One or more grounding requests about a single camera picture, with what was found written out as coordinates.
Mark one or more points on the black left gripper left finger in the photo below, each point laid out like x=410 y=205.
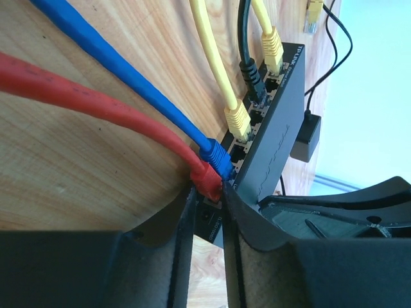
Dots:
x=148 y=266

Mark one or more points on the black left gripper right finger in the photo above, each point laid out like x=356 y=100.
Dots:
x=342 y=250

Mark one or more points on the black TP-Link network switch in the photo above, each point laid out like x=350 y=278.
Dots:
x=258 y=163

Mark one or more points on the black power adapter block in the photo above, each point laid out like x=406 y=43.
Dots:
x=307 y=138

